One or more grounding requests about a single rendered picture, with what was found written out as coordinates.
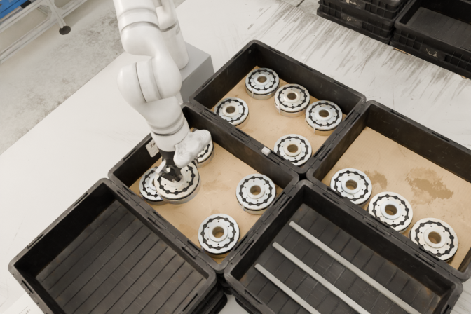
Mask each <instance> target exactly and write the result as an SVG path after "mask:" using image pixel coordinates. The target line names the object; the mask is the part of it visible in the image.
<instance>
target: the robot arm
mask: <svg viewBox="0 0 471 314"><path fill-rule="evenodd" d="M113 1H114V6H115V9H116V15H117V20H118V27H119V31H120V35H121V42H122V45H123V48H124V50H125V51H126V52H127V53H129V54H131V55H140V56H152V57H154V58H153V59H149V60H144V61H140V62H134V63H131V64H127V65H125V66H124V67H122V68H121V69H120V71H119V73H118V76H117V85H118V89H119V91H120V93H121V95H122V96H123V98H124V100H125V101H126V102H127V103H128V104H129V105H130V106H131V107H132V108H133V109H134V110H136V111H137V112H138V113H139V114H141V115H142V116H143V117H144V118H145V120H146V122H147V124H148V126H149V129H150V131H151V136H152V137H153V140H154V142H155V144H156V146H157V148H158V150H159V152H160V154H161V156H162V158H161V160H162V163H161V164H160V166H159V167H157V166H156V167H154V168H153V171H154V172H155V173H156V174H158V175H159V176H161V177H162V178H164V179H166V180H168V181H170V182H173V181H174V180H175V181H176V182H179V181H180V180H181V179H182V174H181V169H182V168H185V167H186V166H187V165H188V164H189V163H190V162H192V163H193V164H194V165H195V166H196V167H197V168H198V164H199V161H198V154H199V153H201V152H202V150H203V149H204V148H205V147H206V146H207V145H208V144H209V143H210V141H211V139H212V138H211V135H210V132H209V131H207V130H198V129H197V128H194V129H193V130H192V132H191V131H190V129H189V125H188V123H187V121H186V119H185V117H184V115H183V113H182V109H181V107H180V104H179V101H178V99H177V98H176V97H175V95H176V94H177V93H178V92H179V91H180V89H181V86H182V77H181V74H180V72H179V69H182V68H183V67H185V66H186V65H187V63H188V61H189V56H188V53H187V51H186V46H185V43H184V38H183V36H182V31H181V28H180V25H179V21H178V18H177V14H176V11H175V7H174V3H173V0H113ZM167 165H169V168H170V171H169V172H168V171H167V168H166V166H167Z"/></svg>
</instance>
